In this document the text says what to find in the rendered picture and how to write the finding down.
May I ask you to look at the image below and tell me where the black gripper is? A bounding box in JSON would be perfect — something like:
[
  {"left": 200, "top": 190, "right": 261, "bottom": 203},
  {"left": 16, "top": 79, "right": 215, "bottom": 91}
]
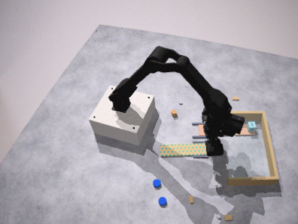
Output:
[{"left": 202, "top": 114, "right": 224, "bottom": 156}]

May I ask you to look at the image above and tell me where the blue disc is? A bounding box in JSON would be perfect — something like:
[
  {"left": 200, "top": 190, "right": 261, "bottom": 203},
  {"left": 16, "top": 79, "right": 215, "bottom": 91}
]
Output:
[
  {"left": 153, "top": 180, "right": 161, "bottom": 187},
  {"left": 159, "top": 197, "right": 166, "bottom": 205}
]

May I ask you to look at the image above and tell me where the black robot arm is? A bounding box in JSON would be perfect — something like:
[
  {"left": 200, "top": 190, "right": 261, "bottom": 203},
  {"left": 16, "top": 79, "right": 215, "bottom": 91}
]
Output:
[{"left": 108, "top": 46, "right": 245, "bottom": 137}]

